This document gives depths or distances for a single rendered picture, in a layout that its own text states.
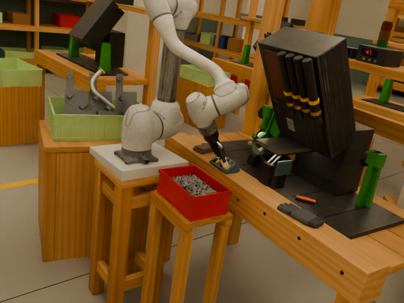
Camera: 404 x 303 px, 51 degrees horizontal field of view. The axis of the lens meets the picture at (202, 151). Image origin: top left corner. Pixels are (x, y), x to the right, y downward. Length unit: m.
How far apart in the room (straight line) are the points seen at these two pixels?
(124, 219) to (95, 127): 0.75
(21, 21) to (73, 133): 5.68
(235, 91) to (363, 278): 0.91
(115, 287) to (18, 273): 0.74
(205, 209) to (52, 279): 1.26
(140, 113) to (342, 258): 1.13
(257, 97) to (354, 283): 1.53
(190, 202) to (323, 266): 0.60
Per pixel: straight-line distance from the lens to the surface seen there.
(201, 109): 1.87
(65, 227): 2.84
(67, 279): 2.81
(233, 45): 8.17
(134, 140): 2.11
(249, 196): 2.00
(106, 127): 2.69
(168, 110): 2.21
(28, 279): 2.83
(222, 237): 2.01
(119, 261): 2.29
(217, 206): 1.91
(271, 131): 2.20
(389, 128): 2.31
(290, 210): 1.86
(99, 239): 2.46
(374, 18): 13.40
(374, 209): 2.16
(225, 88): 1.89
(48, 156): 2.61
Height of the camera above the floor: 1.72
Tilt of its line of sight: 20 degrees down
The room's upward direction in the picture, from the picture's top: 8 degrees clockwise
